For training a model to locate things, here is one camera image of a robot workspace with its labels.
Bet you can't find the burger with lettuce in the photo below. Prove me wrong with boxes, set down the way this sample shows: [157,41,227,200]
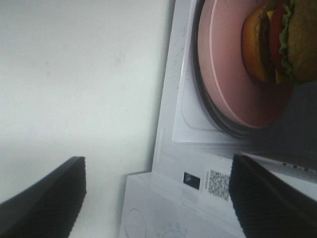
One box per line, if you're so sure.
[242,0,317,84]

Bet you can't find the white microwave oven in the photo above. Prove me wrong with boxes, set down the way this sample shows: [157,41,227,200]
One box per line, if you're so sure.
[119,0,317,238]

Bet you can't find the white lower microwave knob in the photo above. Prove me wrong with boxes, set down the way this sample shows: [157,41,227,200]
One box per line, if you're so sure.
[162,229,188,238]

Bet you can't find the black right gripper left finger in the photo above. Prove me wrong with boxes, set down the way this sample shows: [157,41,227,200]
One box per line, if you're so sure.
[0,157,87,238]

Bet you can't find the pink round plate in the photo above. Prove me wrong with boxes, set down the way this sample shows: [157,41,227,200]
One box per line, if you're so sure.
[197,0,293,128]

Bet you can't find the round door release button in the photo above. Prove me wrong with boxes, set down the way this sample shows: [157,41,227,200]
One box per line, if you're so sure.
[125,208,147,238]

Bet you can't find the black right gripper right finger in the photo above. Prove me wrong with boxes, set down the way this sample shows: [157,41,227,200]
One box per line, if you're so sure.
[229,154,317,238]

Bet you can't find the white warning label sticker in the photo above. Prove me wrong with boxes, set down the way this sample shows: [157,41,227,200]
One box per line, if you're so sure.
[203,168,230,201]

